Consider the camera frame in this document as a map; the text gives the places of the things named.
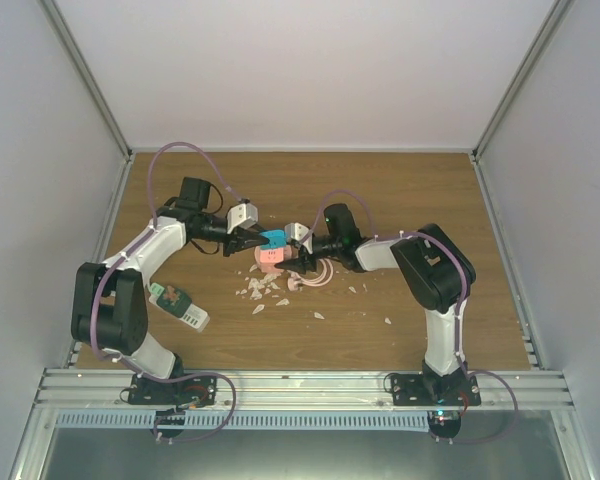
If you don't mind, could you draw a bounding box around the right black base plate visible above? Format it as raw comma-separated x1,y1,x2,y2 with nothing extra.
383,370,482,408

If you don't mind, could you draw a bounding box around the blue square plug adapter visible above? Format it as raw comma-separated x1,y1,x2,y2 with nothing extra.
260,229,287,250

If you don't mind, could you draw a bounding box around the pink cube socket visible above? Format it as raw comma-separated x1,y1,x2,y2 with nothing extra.
257,246,287,272

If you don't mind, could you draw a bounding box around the right aluminium post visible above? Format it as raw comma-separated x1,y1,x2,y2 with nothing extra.
470,0,573,163

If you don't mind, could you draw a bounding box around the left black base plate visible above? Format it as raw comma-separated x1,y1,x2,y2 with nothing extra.
119,375,217,408

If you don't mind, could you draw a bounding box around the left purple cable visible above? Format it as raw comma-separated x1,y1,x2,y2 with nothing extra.
90,141,238,445

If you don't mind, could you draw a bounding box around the grey slotted cable duct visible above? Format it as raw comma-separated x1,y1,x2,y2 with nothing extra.
56,409,429,432

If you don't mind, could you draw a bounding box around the pink coiled power cord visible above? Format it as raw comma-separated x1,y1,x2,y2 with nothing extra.
287,257,335,293

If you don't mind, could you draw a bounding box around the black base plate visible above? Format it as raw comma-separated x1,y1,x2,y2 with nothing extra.
383,370,482,408
119,375,217,408

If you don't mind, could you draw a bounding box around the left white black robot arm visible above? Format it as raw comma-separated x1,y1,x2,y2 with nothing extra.
71,177,268,404

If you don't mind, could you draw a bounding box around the white power strip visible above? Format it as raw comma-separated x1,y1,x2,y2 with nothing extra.
149,295,210,332

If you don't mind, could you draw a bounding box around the left aluminium post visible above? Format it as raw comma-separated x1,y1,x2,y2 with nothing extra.
38,0,133,163

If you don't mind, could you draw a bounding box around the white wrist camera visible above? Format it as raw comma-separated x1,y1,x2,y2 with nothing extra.
226,202,259,234
284,222,312,245

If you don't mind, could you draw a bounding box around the aluminium rail frame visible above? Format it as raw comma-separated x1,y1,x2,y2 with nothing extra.
12,152,594,479

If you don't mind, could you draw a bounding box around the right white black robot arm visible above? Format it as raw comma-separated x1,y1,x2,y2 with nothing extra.
276,203,476,405

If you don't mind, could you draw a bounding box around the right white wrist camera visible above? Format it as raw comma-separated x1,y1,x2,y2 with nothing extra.
284,222,312,245

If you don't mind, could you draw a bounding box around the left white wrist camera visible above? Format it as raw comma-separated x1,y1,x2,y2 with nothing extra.
226,202,259,234

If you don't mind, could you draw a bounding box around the pink round power strip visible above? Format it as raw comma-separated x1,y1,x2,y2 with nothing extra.
252,248,294,274

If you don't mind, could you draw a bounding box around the aluminium post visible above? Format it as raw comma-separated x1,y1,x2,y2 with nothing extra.
470,0,573,163
38,0,133,163

